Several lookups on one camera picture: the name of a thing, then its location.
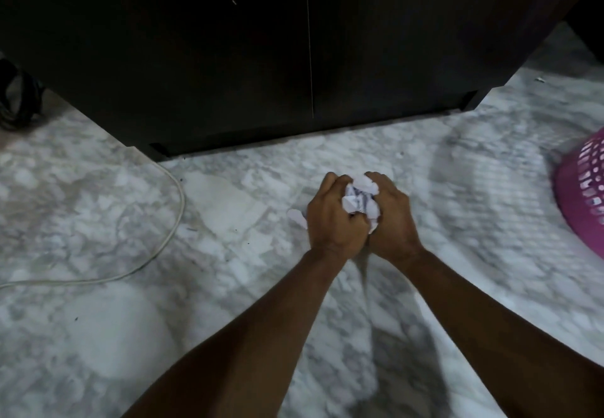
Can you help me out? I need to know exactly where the person's right hand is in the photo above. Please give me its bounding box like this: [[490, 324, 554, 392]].
[[363, 171, 425, 263]]

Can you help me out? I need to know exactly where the dark wooden cabinet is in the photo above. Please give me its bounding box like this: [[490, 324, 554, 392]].
[[0, 0, 604, 162]]

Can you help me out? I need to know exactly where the person's left forearm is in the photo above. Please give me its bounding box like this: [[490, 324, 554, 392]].
[[120, 247, 352, 418]]

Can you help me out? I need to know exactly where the white paper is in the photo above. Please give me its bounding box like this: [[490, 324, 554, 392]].
[[287, 174, 382, 235]]

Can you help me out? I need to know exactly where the white cable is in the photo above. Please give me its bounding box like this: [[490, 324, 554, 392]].
[[0, 146, 186, 291]]

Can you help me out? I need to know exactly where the pink plastic basket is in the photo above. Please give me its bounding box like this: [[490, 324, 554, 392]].
[[553, 127, 604, 260]]

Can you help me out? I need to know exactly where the person's left hand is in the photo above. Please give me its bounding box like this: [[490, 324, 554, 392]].
[[306, 172, 371, 263]]

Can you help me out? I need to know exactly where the person's right forearm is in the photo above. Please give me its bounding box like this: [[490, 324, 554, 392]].
[[399, 247, 604, 418]]

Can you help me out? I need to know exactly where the black cable bundle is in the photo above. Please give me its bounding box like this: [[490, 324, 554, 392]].
[[0, 56, 45, 131]]

